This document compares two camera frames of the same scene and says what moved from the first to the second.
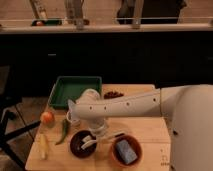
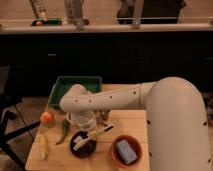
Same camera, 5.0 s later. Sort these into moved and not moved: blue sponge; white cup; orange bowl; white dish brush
Moved: white dish brush
Not moved: orange bowl; blue sponge; white cup
